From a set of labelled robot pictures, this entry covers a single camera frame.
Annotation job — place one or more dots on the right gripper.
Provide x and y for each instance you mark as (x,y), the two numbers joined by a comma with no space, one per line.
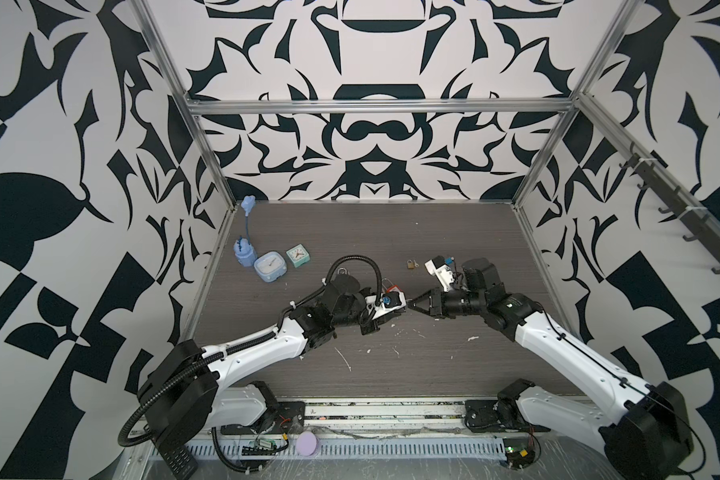
(434,309)

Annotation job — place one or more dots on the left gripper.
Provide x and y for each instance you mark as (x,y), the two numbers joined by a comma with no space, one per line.
(370,327)

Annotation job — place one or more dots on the red padlock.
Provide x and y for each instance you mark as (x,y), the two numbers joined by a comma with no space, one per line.
(389,286)

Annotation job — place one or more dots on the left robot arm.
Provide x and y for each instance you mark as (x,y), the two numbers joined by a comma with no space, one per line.
(183,395)

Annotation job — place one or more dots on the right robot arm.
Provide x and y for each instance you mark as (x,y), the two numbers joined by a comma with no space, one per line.
(642,429)

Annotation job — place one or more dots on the mint green alarm clock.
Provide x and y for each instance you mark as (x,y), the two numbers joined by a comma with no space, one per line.
(298,255)

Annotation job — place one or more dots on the light blue alarm clock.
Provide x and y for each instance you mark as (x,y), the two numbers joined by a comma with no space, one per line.
(270,266)

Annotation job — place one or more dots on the blue flower toy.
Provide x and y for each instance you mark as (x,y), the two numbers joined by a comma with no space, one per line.
(243,248)

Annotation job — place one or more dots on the purple round lid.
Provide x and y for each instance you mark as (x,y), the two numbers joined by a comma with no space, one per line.
(307,444)

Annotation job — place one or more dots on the green circuit board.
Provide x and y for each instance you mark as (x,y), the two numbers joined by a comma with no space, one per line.
(521,453)

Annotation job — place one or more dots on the black remote control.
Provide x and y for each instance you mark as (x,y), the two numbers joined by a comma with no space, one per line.
(180,461)

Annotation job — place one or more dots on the black hook rack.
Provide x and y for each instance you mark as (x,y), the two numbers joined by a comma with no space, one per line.
(701,219)

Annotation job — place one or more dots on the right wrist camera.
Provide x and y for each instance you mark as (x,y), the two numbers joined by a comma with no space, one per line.
(444,270)

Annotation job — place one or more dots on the white cable duct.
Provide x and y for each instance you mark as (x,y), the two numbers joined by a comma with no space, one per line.
(491,449)

